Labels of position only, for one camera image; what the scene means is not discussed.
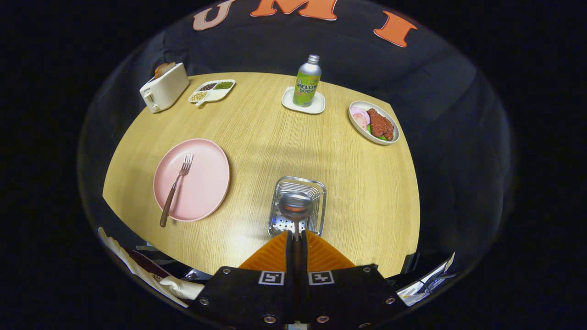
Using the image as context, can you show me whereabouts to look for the wooden handled spoon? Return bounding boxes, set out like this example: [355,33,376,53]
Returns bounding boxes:
[279,191,315,275]

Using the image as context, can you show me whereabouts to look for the white papers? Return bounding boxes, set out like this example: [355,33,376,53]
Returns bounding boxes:
[397,252,457,307]

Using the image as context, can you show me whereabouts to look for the white round food plate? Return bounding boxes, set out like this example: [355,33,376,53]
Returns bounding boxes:
[348,101,400,146]

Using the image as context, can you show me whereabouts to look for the white divided dish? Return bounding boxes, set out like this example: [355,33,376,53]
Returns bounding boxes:
[188,79,236,107]

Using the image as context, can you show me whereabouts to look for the metal wire basket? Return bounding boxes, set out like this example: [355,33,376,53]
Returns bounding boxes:
[268,176,327,237]

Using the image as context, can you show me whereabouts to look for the white cloth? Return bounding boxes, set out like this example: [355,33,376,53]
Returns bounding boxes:
[97,227,205,308]

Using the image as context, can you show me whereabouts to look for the pink plate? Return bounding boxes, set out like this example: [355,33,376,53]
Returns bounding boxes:
[153,138,231,222]

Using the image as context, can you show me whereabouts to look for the brown fried meat piece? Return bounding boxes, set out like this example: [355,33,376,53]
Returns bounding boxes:
[366,108,395,141]

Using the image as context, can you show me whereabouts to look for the white toaster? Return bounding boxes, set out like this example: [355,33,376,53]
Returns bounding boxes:
[139,63,190,113]

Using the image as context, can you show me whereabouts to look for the wooden handled fork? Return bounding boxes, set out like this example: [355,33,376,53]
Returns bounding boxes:
[160,154,194,228]

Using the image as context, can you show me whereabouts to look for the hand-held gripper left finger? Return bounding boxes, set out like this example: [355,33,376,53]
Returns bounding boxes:
[190,231,294,328]

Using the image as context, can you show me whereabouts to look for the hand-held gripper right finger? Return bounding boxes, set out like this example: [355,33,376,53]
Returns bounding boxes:
[300,231,409,328]

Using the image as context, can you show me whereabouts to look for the pink ham slices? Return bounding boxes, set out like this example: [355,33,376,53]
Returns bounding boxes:
[350,107,371,131]

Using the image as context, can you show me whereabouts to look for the white square coaster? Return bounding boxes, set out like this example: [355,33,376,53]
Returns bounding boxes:
[281,86,326,115]

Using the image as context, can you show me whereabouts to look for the green soda bottle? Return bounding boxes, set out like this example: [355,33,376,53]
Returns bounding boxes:
[293,55,322,108]

